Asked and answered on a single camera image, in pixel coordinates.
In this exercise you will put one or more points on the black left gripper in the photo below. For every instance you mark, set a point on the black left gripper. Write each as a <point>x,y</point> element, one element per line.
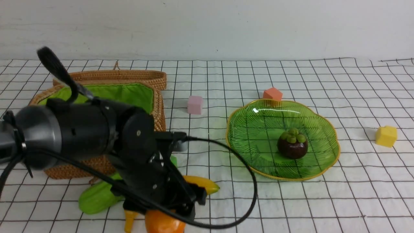
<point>147,171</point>

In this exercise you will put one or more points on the yellow banana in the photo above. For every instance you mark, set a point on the yellow banana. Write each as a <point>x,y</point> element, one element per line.
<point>131,210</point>

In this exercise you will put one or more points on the orange mango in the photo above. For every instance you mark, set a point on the orange mango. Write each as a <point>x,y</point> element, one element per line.
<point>158,222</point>

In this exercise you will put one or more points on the green chayote squash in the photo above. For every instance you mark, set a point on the green chayote squash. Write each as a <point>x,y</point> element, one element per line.
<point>98,198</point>

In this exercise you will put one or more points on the dark purple mangosteen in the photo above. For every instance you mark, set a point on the dark purple mangosteen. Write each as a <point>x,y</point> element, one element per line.
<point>293,144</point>

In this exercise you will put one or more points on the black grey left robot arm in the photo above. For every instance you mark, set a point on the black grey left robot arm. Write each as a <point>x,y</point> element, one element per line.
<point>45,136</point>

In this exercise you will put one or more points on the green foam cube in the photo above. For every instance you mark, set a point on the green foam cube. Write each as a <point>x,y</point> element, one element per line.
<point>173,159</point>

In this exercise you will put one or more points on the woven rattan basket green lining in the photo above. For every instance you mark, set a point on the woven rattan basket green lining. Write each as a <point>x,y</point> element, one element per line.
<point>136,93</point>

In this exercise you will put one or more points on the pink foam cube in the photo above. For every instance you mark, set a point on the pink foam cube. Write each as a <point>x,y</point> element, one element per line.
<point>195,105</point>

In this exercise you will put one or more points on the woven rattan basket lid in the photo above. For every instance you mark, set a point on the woven rattan basket lid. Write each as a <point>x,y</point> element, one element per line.
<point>156,79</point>

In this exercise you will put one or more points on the green glass leaf plate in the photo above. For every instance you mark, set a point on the green glass leaf plate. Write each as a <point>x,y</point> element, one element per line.
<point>253,131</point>

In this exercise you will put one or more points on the orange foam cube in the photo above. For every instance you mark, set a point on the orange foam cube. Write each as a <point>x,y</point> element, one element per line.
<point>273,93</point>

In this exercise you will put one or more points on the white checkered tablecloth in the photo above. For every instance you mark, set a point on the white checkered tablecloth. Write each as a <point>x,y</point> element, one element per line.
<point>368,190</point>

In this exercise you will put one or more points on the yellow foam cube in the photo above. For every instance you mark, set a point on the yellow foam cube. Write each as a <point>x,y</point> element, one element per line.
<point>386,136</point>

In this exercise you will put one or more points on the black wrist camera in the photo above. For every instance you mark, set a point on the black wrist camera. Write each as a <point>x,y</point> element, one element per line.
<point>176,139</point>

